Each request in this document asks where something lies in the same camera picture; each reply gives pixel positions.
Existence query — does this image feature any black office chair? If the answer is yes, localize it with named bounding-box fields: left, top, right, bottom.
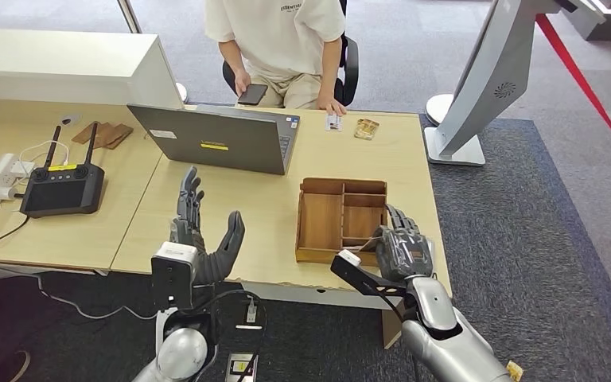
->
left=222, top=0, right=360, bottom=108

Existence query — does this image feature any grey floor cable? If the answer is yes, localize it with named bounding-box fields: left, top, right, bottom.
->
left=35, top=273, right=159, bottom=322

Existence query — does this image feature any grey kiosk stand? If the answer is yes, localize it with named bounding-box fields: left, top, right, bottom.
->
left=423, top=0, right=607, bottom=168

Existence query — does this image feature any metal pole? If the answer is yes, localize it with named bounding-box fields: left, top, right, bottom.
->
left=116, top=0, right=143, bottom=34

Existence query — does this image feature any white charger adaptor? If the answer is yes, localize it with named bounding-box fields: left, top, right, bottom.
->
left=9, top=160, right=35, bottom=179

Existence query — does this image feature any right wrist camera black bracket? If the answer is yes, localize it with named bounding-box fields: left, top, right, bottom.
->
left=329, top=249, right=417, bottom=312

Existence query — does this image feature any gold patterned packet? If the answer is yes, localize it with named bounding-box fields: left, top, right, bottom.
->
left=352, top=118, right=381, bottom=142

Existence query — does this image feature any floor outlet box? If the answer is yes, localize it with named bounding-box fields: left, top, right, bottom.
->
left=224, top=352, right=259, bottom=382

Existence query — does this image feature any white counter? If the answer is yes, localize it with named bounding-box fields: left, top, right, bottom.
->
left=0, top=29, right=185, bottom=111

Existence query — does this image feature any grey laptop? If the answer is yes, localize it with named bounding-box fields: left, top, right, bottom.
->
left=126, top=103, right=302, bottom=177

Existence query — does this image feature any black power cable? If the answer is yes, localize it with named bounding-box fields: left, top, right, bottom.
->
left=0, top=213, right=29, bottom=283

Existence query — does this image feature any wooden desk organizer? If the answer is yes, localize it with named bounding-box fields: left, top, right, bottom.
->
left=294, top=177, right=389, bottom=267

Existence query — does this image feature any white floor plug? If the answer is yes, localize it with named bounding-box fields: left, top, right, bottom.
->
left=235, top=294, right=264, bottom=332

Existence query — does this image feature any person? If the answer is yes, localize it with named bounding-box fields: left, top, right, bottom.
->
left=204, top=0, right=360, bottom=117

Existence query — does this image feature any dark grey floor rug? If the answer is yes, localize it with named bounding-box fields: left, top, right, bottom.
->
left=21, top=115, right=611, bottom=382

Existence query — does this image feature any black smartphone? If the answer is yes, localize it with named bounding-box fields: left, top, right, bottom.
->
left=236, top=83, right=270, bottom=107

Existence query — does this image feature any white charger cable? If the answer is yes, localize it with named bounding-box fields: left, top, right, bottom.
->
left=18, top=140, right=70, bottom=183

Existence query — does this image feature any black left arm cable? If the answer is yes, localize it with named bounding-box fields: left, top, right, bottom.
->
left=200, top=288, right=269, bottom=382

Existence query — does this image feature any brown wooden card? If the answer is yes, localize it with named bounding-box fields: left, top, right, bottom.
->
left=71, top=121, right=111, bottom=146
left=94, top=124, right=134, bottom=151

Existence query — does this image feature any person's left hand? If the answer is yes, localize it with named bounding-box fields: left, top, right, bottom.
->
left=316, top=92, right=348, bottom=117

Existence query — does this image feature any red barrier tape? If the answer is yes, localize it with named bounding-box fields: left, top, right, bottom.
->
left=535, top=13, right=611, bottom=170

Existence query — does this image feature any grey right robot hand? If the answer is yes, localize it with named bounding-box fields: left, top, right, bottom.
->
left=374, top=204, right=434, bottom=283

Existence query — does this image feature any black remote controller with antennas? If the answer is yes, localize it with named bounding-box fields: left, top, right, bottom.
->
left=19, top=122, right=105, bottom=220

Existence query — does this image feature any room key card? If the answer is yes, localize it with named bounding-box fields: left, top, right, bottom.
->
left=355, top=234, right=386, bottom=254

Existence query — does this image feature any person's right hand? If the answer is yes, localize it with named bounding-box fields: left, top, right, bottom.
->
left=233, top=71, right=254, bottom=99

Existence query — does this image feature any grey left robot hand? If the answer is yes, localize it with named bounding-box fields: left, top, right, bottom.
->
left=169, top=166, right=246, bottom=286

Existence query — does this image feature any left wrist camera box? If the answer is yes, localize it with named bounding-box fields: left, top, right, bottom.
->
left=150, top=241, right=200, bottom=311

